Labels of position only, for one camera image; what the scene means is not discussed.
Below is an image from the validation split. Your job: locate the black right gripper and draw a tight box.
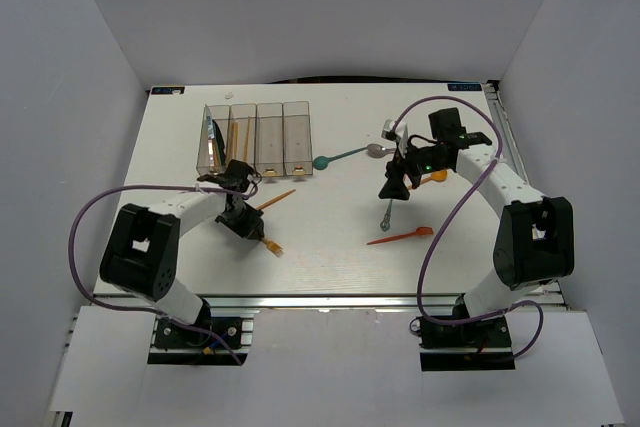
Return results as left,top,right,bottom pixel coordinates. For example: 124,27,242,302
378,138,448,201

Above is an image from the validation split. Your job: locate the gold spoon ornate handle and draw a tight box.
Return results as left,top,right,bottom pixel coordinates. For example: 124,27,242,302
379,199,393,232

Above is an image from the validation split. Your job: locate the orange fork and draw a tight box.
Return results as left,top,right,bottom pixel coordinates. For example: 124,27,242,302
256,189,297,211
261,237,284,257

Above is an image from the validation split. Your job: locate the orange plastic spoon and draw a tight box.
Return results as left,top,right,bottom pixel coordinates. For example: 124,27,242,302
418,170,448,186

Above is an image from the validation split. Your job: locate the red-orange plastic fork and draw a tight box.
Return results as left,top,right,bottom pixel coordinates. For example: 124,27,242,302
368,226,434,245

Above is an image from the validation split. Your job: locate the orange plastic knife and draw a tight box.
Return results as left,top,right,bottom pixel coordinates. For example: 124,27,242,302
212,141,221,166

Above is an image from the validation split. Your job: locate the teal plastic spoon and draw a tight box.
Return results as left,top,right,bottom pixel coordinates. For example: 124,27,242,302
312,146,367,170

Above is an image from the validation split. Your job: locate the black knife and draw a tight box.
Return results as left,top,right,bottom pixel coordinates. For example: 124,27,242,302
211,120,226,167

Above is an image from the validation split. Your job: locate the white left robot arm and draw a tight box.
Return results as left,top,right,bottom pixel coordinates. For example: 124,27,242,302
99,160,264,346

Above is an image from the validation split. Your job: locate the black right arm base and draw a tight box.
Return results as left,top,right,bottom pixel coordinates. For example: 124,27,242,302
409,317,515,372

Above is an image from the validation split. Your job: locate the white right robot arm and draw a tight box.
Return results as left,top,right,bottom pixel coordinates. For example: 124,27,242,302
379,108,575,346

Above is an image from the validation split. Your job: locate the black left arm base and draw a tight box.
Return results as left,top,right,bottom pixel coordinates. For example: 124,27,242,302
147,311,254,367

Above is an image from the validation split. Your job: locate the clear four-slot utensil organizer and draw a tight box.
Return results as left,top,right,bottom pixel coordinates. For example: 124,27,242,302
196,101,314,178

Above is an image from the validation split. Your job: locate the black XDOF label right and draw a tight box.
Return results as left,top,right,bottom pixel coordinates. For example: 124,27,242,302
447,82,483,92

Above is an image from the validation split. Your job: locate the black xdof label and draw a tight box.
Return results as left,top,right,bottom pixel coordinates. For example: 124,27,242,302
150,86,185,95
447,82,483,92

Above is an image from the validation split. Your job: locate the black XDOF label left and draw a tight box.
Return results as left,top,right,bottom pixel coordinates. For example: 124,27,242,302
150,86,185,95

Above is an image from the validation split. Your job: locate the white front panel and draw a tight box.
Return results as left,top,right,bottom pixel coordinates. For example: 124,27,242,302
51,307,623,426

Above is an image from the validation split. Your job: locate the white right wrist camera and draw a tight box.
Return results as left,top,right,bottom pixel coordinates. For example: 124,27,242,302
381,119,409,157

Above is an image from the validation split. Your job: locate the aluminium frame rail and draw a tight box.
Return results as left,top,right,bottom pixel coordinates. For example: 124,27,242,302
487,79,569,308

